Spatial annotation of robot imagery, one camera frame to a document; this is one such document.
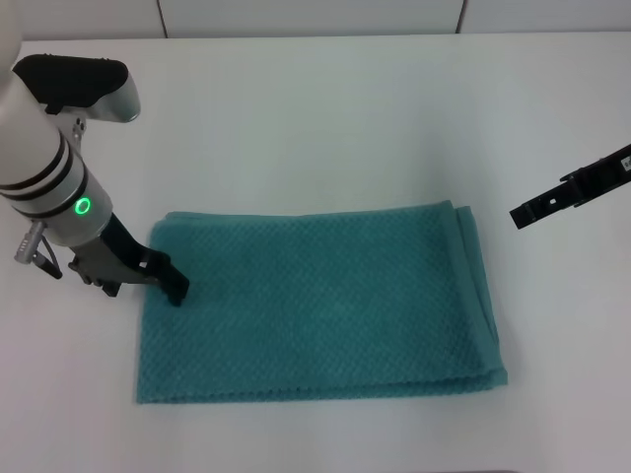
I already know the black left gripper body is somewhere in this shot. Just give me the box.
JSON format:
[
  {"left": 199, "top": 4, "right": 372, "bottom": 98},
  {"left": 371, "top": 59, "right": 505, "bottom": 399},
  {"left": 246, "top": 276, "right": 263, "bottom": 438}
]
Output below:
[{"left": 81, "top": 212, "right": 172, "bottom": 285}]

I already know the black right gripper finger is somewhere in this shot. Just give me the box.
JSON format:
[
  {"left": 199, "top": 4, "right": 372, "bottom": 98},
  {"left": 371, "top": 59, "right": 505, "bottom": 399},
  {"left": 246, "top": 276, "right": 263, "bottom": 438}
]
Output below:
[{"left": 509, "top": 183, "right": 579, "bottom": 231}]

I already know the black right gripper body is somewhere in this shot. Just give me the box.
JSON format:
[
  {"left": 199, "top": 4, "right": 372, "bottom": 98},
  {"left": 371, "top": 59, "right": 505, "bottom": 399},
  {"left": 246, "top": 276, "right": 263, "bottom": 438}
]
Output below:
[{"left": 561, "top": 144, "right": 631, "bottom": 208}]

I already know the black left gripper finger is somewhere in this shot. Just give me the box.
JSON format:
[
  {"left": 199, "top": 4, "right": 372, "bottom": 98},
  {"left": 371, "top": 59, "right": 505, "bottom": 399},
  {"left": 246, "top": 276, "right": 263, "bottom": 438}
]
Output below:
[
  {"left": 67, "top": 254, "right": 121, "bottom": 299},
  {"left": 156, "top": 258, "right": 191, "bottom": 308}
]

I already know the teal waffle-weave towel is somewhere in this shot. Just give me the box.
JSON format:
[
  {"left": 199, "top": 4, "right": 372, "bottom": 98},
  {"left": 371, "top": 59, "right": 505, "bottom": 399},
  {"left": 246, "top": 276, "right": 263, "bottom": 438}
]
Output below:
[{"left": 135, "top": 198, "right": 509, "bottom": 406}]

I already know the silver connector with black cable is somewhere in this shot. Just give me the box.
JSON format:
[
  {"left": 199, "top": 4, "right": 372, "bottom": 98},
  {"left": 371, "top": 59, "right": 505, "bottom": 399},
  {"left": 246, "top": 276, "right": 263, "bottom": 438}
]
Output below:
[{"left": 13, "top": 221, "right": 64, "bottom": 281}]

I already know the left wrist camera, silver and black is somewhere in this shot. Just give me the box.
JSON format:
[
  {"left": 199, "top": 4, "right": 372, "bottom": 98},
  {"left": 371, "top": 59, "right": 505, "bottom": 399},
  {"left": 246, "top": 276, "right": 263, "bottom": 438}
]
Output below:
[{"left": 12, "top": 53, "right": 143, "bottom": 144}]

